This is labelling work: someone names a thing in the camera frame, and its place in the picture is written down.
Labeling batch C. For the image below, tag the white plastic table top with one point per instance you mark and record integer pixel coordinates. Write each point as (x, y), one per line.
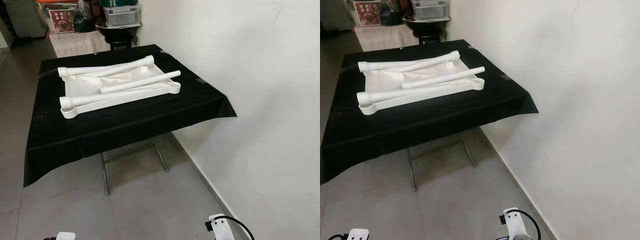
(385, 87)
(85, 87)

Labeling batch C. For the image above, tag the pale patterned cloth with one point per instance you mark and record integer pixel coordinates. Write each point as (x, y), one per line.
(75, 45)
(380, 37)

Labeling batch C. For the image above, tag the black tablecloth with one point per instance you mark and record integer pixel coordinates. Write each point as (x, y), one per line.
(425, 125)
(125, 125)

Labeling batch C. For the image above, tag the grey cabinet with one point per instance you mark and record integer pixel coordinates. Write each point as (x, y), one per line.
(27, 20)
(335, 15)

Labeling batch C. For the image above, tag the red printed carton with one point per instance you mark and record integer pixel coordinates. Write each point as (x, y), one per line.
(62, 22)
(367, 15)

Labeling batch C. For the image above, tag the grey tape patch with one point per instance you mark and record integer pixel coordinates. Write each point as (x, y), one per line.
(201, 80)
(505, 78)

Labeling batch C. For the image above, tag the black plastic bag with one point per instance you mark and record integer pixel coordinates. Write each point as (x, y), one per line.
(84, 17)
(391, 12)

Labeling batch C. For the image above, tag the clear plastic storage box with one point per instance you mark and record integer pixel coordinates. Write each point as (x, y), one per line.
(430, 11)
(122, 17)

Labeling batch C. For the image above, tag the green lidded container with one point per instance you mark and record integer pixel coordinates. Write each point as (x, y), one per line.
(117, 3)

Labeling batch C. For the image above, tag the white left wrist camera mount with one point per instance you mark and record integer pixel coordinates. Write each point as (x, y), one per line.
(66, 236)
(358, 235)

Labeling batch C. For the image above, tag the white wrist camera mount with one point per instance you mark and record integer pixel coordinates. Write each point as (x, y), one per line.
(219, 227)
(510, 220)
(358, 235)
(66, 236)

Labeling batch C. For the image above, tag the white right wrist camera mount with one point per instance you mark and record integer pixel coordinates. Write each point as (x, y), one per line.
(219, 227)
(510, 220)

